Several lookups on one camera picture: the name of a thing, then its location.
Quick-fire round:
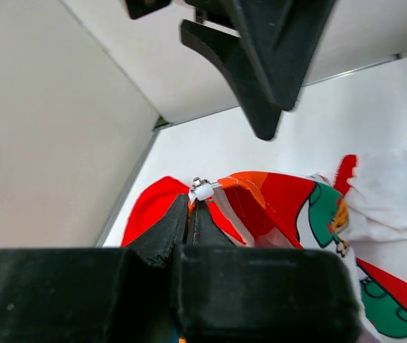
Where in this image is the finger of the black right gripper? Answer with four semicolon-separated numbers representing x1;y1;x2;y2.
224;0;335;111

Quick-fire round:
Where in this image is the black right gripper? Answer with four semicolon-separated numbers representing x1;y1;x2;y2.
124;0;281;141

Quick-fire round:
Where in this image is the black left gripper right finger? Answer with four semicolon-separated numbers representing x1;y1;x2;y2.
172;202;363;342

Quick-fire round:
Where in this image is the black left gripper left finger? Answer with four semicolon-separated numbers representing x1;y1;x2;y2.
0;195;187;342

